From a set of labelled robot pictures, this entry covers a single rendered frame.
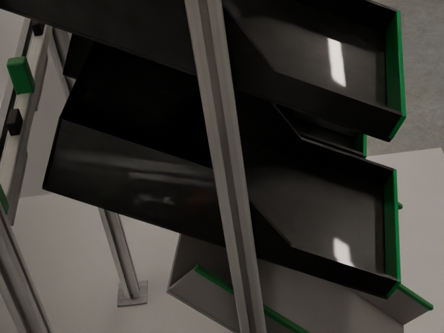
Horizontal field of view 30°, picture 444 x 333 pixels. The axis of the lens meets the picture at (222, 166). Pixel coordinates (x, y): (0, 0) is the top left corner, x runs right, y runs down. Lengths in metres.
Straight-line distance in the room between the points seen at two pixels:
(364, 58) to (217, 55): 0.16
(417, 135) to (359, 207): 1.98
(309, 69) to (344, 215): 0.17
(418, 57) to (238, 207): 2.51
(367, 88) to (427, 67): 2.41
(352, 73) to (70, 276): 0.69
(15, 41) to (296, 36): 1.17
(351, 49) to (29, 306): 0.30
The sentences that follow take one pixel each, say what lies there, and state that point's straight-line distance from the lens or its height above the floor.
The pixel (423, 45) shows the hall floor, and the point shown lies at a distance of 3.11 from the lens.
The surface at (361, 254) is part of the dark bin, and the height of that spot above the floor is 1.20.
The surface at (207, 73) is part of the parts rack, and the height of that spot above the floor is 1.43.
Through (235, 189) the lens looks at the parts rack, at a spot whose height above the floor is 1.33.
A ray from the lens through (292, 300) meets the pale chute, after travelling 0.79.
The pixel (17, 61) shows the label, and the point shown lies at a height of 1.34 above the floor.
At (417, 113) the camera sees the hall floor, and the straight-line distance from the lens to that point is 2.78.
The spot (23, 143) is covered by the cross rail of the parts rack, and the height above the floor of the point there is 1.31.
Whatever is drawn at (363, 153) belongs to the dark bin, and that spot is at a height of 1.21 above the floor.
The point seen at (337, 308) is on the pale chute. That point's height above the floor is 1.06.
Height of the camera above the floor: 1.70
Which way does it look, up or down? 41 degrees down
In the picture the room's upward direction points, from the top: 9 degrees counter-clockwise
